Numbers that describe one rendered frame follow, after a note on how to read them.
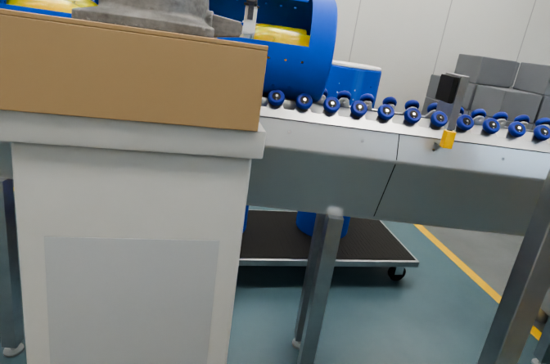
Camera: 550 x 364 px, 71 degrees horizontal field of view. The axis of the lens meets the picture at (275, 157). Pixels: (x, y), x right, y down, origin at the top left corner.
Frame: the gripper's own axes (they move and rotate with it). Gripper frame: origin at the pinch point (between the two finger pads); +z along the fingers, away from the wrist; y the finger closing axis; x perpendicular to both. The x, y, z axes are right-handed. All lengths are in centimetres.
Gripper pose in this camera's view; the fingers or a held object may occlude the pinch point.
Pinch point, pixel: (250, 20)
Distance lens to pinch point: 107.6
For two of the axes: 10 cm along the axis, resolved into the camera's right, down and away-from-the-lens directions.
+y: -0.3, -3.1, 9.5
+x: -9.9, -1.3, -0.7
